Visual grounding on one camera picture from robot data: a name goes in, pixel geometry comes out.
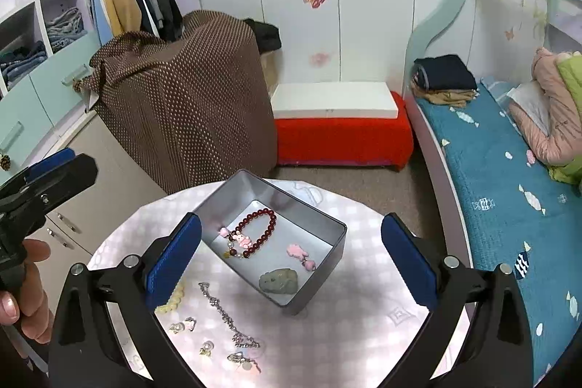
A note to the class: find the white pillow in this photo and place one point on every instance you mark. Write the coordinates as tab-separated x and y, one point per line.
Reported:
530	97

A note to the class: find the red upholstered bench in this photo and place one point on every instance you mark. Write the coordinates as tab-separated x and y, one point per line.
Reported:
346	142

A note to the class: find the small silver earring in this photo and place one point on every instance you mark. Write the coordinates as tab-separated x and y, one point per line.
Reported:
206	348

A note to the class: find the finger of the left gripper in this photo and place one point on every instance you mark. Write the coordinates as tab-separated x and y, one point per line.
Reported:
82	175
53	167

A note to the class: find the green jade pendant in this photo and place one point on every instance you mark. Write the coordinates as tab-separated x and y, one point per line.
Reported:
279	282

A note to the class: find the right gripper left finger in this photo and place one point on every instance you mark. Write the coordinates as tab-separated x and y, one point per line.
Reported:
137	285

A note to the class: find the lilac shelf unit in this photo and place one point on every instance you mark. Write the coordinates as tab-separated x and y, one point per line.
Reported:
38	110

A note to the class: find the brown dotted cloth cover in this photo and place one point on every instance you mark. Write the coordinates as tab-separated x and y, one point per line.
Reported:
190	111

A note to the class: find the folded jeans stack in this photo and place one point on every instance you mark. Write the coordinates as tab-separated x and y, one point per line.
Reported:
20	62

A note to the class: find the silver metal tin box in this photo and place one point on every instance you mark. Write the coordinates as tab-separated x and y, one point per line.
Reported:
273	218

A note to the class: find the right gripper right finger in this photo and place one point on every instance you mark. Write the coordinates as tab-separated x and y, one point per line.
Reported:
444	286

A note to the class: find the teal bed mattress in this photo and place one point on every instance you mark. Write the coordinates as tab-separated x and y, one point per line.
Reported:
515	214

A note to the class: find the folded dark clothes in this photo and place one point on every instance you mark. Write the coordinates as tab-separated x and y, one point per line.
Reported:
442	73

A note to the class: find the person's left hand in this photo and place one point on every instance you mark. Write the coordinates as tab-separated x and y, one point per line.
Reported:
30	305

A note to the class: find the folded tan clothes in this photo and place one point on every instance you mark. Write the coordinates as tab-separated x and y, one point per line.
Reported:
450	97

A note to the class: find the green blanket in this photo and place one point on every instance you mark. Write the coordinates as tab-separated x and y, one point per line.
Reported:
567	128

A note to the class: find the black garment behind cover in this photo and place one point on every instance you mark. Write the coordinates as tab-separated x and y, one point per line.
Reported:
266	36

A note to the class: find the white foam board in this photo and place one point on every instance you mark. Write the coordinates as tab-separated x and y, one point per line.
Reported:
334	100

